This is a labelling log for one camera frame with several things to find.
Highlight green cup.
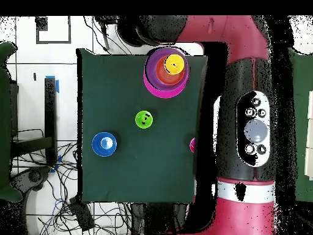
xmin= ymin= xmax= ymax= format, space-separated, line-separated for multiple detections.
xmin=134 ymin=110 xmax=154 ymax=130

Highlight pink bowl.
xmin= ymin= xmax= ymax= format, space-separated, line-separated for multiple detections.
xmin=143 ymin=70 xmax=190 ymax=99

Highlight small orange bowl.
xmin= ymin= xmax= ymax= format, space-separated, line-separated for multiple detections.
xmin=155 ymin=55 xmax=186 ymax=86

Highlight purple bowl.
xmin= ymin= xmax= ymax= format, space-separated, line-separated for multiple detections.
xmin=144 ymin=47 xmax=190 ymax=91

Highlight yellow cup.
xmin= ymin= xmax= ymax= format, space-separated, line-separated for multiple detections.
xmin=163 ymin=54 xmax=185 ymax=76

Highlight blue bowl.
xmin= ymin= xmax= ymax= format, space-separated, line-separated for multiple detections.
xmin=91 ymin=132 xmax=117 ymax=157

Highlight dark green tablecloth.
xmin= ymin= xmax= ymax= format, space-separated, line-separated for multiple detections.
xmin=76 ymin=48 xmax=208 ymax=204

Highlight blue tape strip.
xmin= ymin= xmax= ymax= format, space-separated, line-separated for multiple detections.
xmin=45 ymin=75 xmax=60 ymax=94

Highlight black metal stool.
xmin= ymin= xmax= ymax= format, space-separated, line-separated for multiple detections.
xmin=93 ymin=15 xmax=120 ymax=51

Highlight black power brick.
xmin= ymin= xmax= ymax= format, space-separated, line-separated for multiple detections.
xmin=68 ymin=195 xmax=95 ymax=233

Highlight black cross beam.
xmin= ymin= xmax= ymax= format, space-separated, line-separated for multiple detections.
xmin=10 ymin=136 xmax=54 ymax=157

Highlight green side table cloth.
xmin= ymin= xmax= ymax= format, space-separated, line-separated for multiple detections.
xmin=288 ymin=47 xmax=313 ymax=203
xmin=0 ymin=40 xmax=23 ymax=203

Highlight white boxes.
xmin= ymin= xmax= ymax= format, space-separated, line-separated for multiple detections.
xmin=304 ymin=89 xmax=313 ymax=182

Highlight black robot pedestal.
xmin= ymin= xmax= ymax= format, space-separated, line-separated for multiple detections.
xmin=130 ymin=203 xmax=189 ymax=235

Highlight black upright post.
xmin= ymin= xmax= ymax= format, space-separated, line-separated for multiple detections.
xmin=44 ymin=76 xmax=57 ymax=165

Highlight cable bundle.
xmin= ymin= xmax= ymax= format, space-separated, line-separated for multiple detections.
xmin=10 ymin=128 xmax=83 ymax=235

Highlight black pedestal foot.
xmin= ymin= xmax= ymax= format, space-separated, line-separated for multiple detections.
xmin=9 ymin=165 xmax=53 ymax=195

